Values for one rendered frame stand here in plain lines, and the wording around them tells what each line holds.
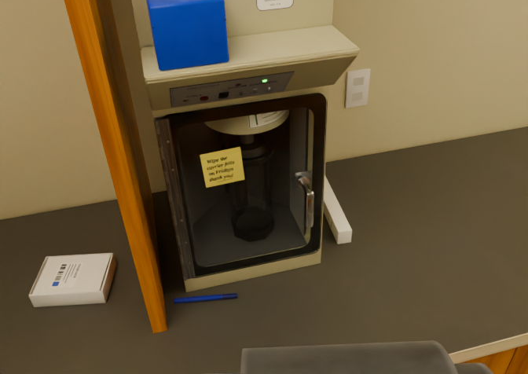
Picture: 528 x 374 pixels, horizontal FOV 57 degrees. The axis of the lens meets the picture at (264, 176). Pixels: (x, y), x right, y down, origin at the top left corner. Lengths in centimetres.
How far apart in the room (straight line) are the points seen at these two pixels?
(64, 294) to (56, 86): 50
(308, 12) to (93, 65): 35
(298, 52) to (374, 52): 71
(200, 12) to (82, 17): 15
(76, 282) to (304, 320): 51
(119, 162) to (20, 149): 64
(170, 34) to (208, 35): 5
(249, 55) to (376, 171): 83
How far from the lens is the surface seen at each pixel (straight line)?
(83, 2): 69
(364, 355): 19
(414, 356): 19
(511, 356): 127
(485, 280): 122
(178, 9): 68
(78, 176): 143
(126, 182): 81
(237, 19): 81
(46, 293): 118
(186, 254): 103
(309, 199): 94
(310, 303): 109
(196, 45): 70
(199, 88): 75
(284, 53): 74
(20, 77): 131
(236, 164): 91
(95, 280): 116
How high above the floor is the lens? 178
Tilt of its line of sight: 36 degrees down
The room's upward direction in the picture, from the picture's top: 2 degrees counter-clockwise
